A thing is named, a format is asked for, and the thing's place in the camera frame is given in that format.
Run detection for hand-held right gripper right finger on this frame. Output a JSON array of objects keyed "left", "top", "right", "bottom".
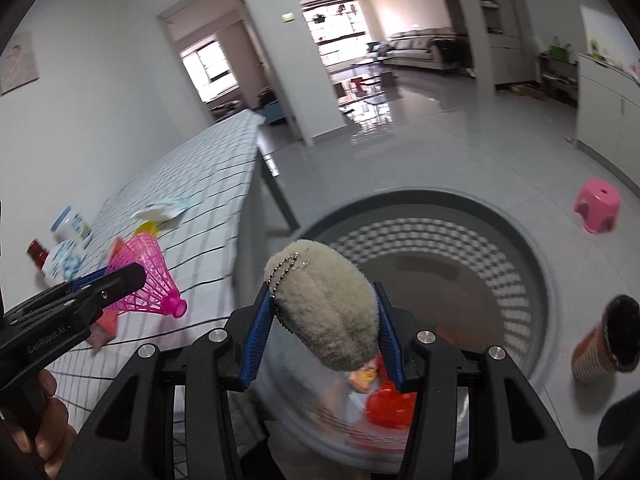
[{"left": 372, "top": 280, "right": 576, "bottom": 480}]

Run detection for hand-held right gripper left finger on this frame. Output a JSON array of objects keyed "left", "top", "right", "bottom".
[{"left": 75, "top": 280, "right": 275, "bottom": 480}]

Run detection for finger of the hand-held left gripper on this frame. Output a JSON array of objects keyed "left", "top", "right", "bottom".
[
  {"left": 5, "top": 269, "right": 110, "bottom": 321},
  {"left": 45, "top": 262, "right": 147, "bottom": 333}
]

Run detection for pink plastic shuttlecock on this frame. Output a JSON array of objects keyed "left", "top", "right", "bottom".
[{"left": 105, "top": 232, "right": 188, "bottom": 320}]

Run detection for pink snack wrapper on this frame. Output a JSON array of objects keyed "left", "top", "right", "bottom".
[{"left": 347, "top": 360, "right": 381, "bottom": 393}]

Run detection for red plastic bag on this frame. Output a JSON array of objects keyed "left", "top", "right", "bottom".
[{"left": 365, "top": 355, "right": 418, "bottom": 428}]

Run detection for beige plush toy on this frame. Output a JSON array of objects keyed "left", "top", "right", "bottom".
[{"left": 262, "top": 240, "right": 381, "bottom": 372}]

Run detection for grey laundry basket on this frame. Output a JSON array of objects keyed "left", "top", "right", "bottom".
[{"left": 250, "top": 187, "right": 558, "bottom": 471}]

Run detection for person's left hand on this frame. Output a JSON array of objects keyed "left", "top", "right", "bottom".
[{"left": 7, "top": 367, "right": 71, "bottom": 466}]

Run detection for blue and white tissue pack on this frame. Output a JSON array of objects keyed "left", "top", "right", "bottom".
[{"left": 42, "top": 239, "right": 86, "bottom": 286}]

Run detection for white jar with blue lid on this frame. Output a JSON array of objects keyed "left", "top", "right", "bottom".
[{"left": 49, "top": 205, "right": 92, "bottom": 251}]

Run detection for red bottle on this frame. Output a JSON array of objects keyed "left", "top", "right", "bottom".
[{"left": 26, "top": 239, "right": 51, "bottom": 271}]

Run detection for wet wipes packet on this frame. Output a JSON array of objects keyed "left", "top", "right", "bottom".
[{"left": 131, "top": 197, "right": 193, "bottom": 226}]

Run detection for checked white tablecloth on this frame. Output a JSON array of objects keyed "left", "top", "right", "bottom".
[{"left": 42, "top": 109, "right": 268, "bottom": 480}]

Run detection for brown paper cup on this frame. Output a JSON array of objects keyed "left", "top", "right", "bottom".
[{"left": 571, "top": 296, "right": 640, "bottom": 385}]

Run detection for pink plastic stool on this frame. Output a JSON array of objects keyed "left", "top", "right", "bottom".
[{"left": 573, "top": 178, "right": 622, "bottom": 234}]

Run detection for grey sofa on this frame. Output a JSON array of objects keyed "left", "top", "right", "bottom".
[{"left": 387, "top": 29, "right": 471, "bottom": 73}]

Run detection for low open shelf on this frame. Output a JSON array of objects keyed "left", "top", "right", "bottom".
[{"left": 540, "top": 55, "right": 581, "bottom": 106}]

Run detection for white cabinet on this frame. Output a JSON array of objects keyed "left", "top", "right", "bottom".
[{"left": 575, "top": 52, "right": 640, "bottom": 181}]

